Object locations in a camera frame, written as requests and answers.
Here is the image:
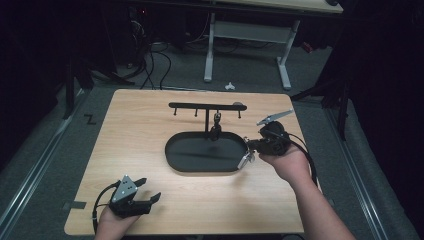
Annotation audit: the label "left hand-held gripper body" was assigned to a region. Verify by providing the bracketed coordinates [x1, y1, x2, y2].
[108, 174, 153, 219]

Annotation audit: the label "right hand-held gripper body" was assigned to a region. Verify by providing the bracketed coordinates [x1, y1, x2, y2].
[255, 109, 295, 158]

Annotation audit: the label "silver keys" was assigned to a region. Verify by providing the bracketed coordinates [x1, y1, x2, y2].
[236, 149, 257, 171]

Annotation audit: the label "black car key fob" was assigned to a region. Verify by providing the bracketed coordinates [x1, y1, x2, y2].
[209, 112, 223, 142]

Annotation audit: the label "black key rack with tray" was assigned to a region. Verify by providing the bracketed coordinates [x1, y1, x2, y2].
[164, 101, 250, 174]

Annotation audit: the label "person's right hand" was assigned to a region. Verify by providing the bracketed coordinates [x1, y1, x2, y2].
[258, 145, 313, 188]

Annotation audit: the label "person's left hand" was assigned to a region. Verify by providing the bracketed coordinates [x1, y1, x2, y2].
[93, 205, 142, 240]

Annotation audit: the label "black metal stand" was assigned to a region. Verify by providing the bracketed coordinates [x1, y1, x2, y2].
[62, 56, 135, 121]
[289, 74, 352, 141]

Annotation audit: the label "left hand-held gripper cable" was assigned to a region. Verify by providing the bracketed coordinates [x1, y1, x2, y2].
[92, 180, 122, 234]

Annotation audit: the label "hand-held gripper cable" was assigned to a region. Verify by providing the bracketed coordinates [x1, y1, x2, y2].
[92, 180, 122, 234]
[266, 129, 320, 188]

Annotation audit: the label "right hand-held gripper cable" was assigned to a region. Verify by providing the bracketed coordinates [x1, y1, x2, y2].
[266, 129, 320, 188]

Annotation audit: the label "metal floor rail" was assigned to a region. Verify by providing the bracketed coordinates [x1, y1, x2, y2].
[0, 89, 88, 234]
[324, 106, 390, 240]

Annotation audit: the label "white desk with metal frame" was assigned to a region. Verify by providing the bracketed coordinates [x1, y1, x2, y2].
[203, 0, 344, 91]

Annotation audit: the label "black floor cables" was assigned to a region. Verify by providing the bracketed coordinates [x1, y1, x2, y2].
[126, 19, 173, 90]

